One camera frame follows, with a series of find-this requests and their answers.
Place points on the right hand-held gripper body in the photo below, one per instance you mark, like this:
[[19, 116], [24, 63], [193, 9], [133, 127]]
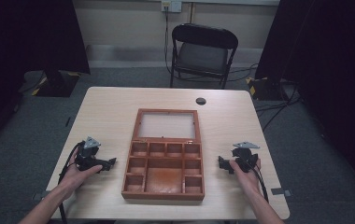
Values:
[[244, 157]]

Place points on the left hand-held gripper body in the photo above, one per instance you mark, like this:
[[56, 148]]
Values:
[[87, 157]]

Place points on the person's left hand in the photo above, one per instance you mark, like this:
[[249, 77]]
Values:
[[76, 177]]

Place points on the person's right hand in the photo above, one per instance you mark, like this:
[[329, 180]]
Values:
[[247, 180]]

